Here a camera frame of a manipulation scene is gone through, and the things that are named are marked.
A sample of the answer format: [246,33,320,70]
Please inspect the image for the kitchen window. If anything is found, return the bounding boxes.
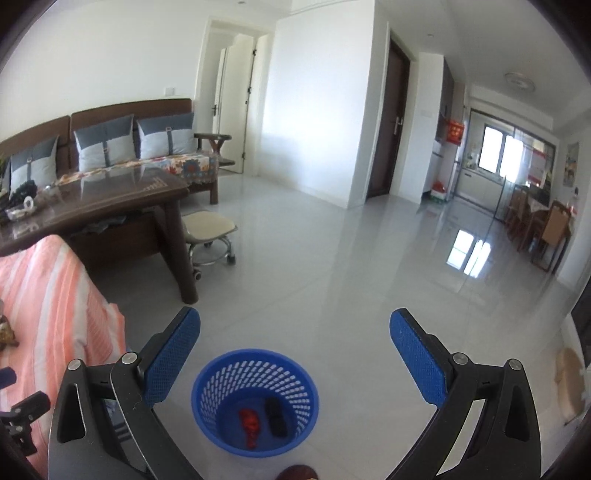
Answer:
[477,124,525,180]

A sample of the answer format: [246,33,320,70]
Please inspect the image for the person's shoe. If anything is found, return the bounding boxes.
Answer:
[279,464,320,480]

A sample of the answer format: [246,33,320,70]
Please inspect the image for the white refrigerator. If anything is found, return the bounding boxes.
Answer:
[428,138,462,204]

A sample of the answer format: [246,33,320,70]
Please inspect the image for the wooden dining chair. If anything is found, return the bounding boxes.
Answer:
[531,199,574,274]

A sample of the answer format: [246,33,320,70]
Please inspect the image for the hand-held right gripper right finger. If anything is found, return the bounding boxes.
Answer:
[387,308,544,480]

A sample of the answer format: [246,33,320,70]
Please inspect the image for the blue plastic mesh basket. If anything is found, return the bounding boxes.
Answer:
[191,348,321,459]

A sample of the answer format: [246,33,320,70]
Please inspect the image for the wall picture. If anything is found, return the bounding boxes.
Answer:
[564,142,581,188]

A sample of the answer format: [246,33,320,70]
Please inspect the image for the red wrapper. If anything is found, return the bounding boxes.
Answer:
[238,407,262,450]

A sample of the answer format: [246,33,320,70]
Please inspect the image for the orange striped cloth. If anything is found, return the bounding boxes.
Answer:
[0,234,127,462]

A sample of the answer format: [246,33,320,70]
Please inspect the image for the grey and white cushion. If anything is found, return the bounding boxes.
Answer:
[9,135,61,195]
[137,112,195,160]
[74,114,138,172]

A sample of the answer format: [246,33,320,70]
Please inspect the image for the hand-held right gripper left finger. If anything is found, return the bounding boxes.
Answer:
[48,306,204,480]

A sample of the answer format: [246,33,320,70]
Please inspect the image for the beige round object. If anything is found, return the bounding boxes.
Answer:
[553,346,588,424]

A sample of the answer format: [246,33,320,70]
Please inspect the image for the dark brown door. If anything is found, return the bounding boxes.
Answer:
[366,30,411,200]

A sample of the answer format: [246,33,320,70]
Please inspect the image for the beige rolling stool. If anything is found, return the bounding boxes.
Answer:
[181,210,238,280]

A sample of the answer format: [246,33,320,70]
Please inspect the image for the red paper poster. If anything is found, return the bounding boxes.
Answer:
[443,120,465,147]

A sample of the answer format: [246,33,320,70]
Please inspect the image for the wooden dining table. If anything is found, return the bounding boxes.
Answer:
[526,196,555,232]

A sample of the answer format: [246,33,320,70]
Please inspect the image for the white open door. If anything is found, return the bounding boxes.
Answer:
[213,33,269,174]

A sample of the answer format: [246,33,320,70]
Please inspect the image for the black cloth bundle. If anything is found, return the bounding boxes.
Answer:
[10,181,41,202]

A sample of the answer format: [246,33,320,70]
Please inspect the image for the brown crumpled wrapper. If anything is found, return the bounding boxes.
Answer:
[0,299,20,348]

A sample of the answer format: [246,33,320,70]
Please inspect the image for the dark wooden coffee table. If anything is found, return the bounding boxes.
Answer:
[0,167,200,305]

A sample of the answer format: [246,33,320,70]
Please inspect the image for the round ceiling light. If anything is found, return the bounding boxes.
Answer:
[505,71,537,92]

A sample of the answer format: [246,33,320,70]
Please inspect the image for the black wrapper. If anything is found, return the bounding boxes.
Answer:
[262,399,287,438]

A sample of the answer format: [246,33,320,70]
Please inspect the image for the brown wooden sofa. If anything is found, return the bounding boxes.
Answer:
[0,98,232,206]

